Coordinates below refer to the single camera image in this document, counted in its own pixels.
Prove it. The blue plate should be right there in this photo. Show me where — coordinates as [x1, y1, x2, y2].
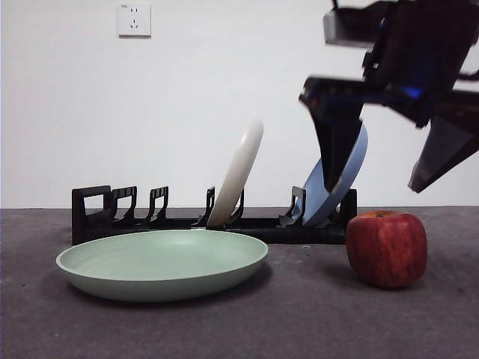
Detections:
[302, 121, 369, 227]

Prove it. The cream white plate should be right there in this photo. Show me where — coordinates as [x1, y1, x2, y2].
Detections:
[206, 115, 265, 227]

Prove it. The black plate rack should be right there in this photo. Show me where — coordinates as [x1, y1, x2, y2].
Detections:
[70, 185, 357, 246]

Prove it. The red apple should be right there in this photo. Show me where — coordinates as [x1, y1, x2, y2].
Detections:
[345, 209, 428, 289]

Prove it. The white wall socket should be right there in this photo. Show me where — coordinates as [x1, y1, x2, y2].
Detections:
[118, 2, 153, 38]

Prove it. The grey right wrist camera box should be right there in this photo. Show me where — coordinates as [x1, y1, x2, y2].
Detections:
[323, 7, 377, 48]

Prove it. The green plate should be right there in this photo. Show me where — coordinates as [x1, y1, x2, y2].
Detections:
[55, 229, 269, 303]

